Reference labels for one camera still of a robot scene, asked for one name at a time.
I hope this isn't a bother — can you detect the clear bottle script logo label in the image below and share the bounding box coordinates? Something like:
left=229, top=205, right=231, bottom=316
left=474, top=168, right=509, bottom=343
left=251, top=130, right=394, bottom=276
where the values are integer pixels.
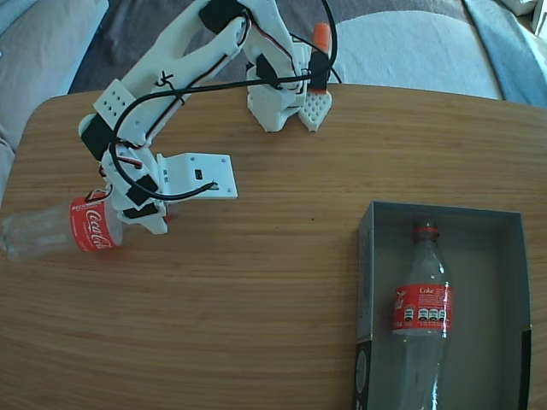
left=0, top=194, right=173, bottom=262

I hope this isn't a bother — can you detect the clear bottle nutrition panel label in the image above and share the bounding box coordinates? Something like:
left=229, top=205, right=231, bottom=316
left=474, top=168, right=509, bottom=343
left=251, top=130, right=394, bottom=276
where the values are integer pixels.
left=391, top=217, right=455, bottom=410

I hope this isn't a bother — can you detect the grey cardboard box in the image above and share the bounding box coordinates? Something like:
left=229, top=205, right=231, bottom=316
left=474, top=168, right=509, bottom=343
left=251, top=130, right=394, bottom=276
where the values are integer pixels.
left=352, top=200, right=534, bottom=410

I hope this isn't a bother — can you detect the orange and black clamp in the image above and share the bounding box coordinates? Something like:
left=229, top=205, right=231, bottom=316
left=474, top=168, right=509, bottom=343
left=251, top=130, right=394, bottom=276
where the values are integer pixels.
left=308, top=23, right=333, bottom=94

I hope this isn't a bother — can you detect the grey patterned rug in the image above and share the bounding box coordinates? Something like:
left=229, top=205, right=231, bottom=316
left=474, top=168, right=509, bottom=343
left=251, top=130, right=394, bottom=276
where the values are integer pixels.
left=68, top=0, right=471, bottom=95

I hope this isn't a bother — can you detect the blue grey blanket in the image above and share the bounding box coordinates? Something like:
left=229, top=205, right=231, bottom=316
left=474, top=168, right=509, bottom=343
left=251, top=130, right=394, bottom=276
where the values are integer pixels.
left=463, top=0, right=547, bottom=106

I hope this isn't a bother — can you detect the black camera cable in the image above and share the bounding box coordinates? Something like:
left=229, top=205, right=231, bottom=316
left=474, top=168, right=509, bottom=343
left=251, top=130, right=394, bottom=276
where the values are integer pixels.
left=109, top=0, right=345, bottom=202

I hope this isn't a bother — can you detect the light grey sofa cushion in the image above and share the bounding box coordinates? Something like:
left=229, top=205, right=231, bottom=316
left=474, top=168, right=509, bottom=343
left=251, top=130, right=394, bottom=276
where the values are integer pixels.
left=0, top=0, right=110, bottom=155

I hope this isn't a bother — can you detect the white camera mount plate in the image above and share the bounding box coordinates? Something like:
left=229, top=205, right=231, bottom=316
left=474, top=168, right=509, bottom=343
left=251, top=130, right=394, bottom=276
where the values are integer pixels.
left=156, top=152, right=238, bottom=201

